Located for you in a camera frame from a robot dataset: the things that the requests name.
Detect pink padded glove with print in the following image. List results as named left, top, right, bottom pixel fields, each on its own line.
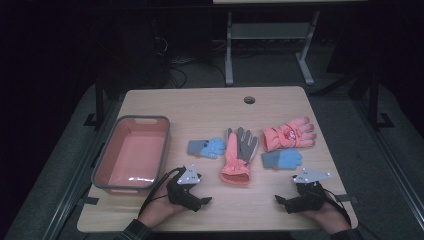
left=262, top=116, right=318, bottom=153

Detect grey metal frame desk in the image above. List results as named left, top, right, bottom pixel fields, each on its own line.
left=213, top=0, right=368, bottom=87

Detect pink basin with grey rim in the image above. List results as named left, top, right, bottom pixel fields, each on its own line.
left=91, top=114, right=171, bottom=196

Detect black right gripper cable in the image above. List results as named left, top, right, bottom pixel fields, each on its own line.
left=318, top=186, right=383, bottom=240

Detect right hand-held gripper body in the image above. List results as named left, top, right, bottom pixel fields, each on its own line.
left=284, top=167, right=332, bottom=214

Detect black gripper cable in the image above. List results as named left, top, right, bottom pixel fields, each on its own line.
left=318, top=186, right=383, bottom=240
left=137, top=166, right=184, bottom=218

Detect person's right hand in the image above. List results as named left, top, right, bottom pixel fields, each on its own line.
left=301, top=202, right=352, bottom=234

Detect metal rail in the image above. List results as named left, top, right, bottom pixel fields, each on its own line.
left=41, top=94, right=125, bottom=240
left=351, top=98, right=424, bottom=218

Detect person's left hand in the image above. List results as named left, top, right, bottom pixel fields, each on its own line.
left=138, top=186, right=188, bottom=229

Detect black strap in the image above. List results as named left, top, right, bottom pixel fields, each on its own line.
left=334, top=193, right=359, bottom=205
left=76, top=196, right=100, bottom=206

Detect black upright stand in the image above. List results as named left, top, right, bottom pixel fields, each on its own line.
left=83, top=64, right=105, bottom=131
left=366, top=64, right=395, bottom=131

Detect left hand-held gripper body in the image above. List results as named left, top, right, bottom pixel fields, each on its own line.
left=165, top=163, right=203, bottom=212

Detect small blue and grey glove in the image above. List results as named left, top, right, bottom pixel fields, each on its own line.
left=260, top=148, right=304, bottom=171
left=186, top=136, right=227, bottom=160

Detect black floor cables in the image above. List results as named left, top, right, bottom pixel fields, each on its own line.
left=151, top=31, right=228, bottom=89

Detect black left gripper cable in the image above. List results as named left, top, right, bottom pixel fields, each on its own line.
left=137, top=166, right=184, bottom=218

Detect pink glove with grey palm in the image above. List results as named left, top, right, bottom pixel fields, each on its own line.
left=219, top=126, right=260, bottom=186

